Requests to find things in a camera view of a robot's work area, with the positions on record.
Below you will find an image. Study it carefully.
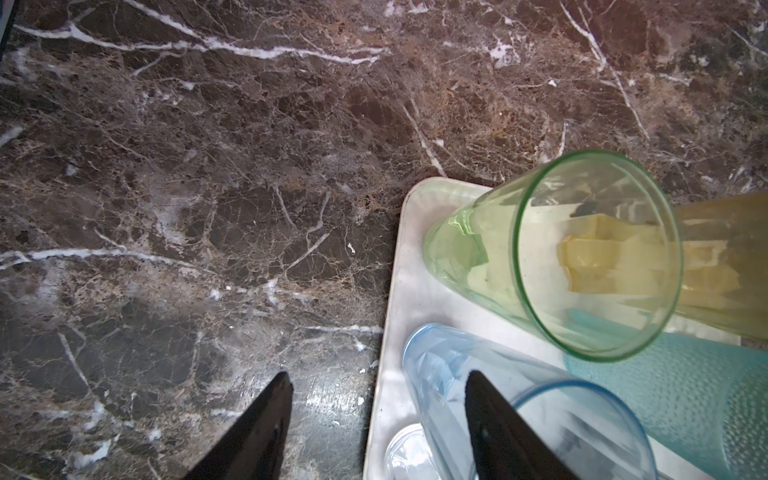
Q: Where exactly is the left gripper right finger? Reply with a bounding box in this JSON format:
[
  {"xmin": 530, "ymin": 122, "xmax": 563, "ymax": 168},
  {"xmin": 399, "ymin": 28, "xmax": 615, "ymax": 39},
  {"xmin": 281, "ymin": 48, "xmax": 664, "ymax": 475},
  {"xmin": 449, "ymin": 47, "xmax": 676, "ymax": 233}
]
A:
[{"xmin": 465, "ymin": 370, "xmax": 577, "ymax": 480}]

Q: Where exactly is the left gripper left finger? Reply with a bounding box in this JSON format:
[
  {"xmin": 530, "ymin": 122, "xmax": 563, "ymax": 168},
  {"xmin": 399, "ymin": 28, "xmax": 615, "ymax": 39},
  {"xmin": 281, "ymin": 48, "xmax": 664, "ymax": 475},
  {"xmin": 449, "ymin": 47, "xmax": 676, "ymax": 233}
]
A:
[{"xmin": 185, "ymin": 372, "xmax": 294, "ymax": 480}]

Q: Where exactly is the grey blue glass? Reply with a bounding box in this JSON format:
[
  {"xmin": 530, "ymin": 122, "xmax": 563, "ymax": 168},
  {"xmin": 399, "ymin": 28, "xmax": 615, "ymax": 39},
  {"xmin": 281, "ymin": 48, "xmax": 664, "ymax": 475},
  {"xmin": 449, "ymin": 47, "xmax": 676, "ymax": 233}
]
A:
[{"xmin": 402, "ymin": 323, "xmax": 658, "ymax": 479}]

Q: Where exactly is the clear glass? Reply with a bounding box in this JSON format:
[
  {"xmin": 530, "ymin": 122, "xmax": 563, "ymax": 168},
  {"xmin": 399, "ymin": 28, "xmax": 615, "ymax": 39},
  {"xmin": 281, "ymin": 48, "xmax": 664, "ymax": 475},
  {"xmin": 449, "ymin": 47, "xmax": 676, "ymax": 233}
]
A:
[{"xmin": 385, "ymin": 423, "xmax": 441, "ymax": 480}]

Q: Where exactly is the beige square tray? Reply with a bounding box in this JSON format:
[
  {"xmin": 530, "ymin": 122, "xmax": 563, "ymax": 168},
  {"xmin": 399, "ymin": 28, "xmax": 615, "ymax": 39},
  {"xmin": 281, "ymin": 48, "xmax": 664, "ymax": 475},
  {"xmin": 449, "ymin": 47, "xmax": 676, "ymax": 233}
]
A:
[{"xmin": 363, "ymin": 177, "xmax": 702, "ymax": 479}]

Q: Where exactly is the frosted teal glass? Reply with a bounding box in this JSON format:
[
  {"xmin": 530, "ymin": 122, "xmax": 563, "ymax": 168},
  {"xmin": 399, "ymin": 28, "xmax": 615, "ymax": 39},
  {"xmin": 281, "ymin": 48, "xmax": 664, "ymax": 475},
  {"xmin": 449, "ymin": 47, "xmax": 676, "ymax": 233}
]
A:
[{"xmin": 565, "ymin": 331, "xmax": 767, "ymax": 479}]

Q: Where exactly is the light green ribbed glass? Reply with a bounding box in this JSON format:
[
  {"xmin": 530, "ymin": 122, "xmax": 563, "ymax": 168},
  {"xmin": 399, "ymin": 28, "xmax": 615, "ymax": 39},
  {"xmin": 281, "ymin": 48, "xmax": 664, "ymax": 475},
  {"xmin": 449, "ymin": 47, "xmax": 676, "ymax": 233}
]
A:
[{"xmin": 422, "ymin": 150, "xmax": 683, "ymax": 362}]

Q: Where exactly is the amber tall glass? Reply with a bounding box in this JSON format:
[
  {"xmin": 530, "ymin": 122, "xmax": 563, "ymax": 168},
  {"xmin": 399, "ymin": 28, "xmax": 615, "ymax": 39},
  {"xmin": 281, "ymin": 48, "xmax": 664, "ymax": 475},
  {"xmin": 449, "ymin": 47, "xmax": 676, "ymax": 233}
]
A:
[{"xmin": 676, "ymin": 192, "xmax": 767, "ymax": 341}]

